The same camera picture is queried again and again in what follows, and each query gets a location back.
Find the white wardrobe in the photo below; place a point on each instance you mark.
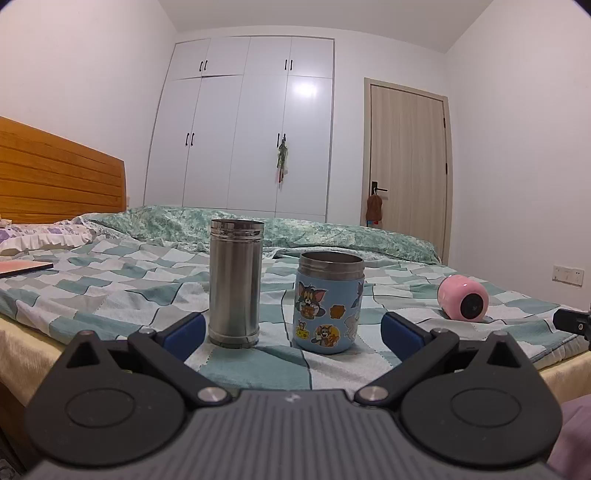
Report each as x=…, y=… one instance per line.
x=231, y=134

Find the purple floral ruffled pillow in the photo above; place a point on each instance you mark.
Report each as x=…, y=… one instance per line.
x=39, y=236

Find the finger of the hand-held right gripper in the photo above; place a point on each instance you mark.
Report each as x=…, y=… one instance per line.
x=569, y=321

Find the tall stainless steel cup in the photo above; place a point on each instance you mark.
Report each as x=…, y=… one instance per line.
x=235, y=286

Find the green checked bed sheet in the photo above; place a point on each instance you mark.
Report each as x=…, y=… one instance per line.
x=138, y=295

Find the blue cartoon sticker cup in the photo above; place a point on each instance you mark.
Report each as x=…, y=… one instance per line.
x=328, y=309

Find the orange tablet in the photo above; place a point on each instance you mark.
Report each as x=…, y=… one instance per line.
x=21, y=267

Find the wooden headboard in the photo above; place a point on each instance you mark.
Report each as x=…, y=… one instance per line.
x=55, y=180

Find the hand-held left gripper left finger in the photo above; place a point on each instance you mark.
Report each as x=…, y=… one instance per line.
x=186, y=335

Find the brown hanging pouch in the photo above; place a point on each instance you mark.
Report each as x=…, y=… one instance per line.
x=374, y=207

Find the beige mattress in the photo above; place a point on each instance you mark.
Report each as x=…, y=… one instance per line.
x=27, y=350

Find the white wall socket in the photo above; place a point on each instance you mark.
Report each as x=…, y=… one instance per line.
x=567, y=274

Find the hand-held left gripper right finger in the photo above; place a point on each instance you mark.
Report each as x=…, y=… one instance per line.
x=400, y=335

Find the green patterned quilt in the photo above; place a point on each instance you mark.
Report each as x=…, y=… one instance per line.
x=323, y=235

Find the hanging green red ornament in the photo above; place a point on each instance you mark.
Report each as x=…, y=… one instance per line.
x=282, y=159

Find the pink cup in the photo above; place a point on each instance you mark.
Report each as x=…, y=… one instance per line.
x=463, y=298

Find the light wooden door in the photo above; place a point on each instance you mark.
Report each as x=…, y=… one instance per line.
x=406, y=166

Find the purple cloth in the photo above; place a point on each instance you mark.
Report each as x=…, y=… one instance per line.
x=575, y=429

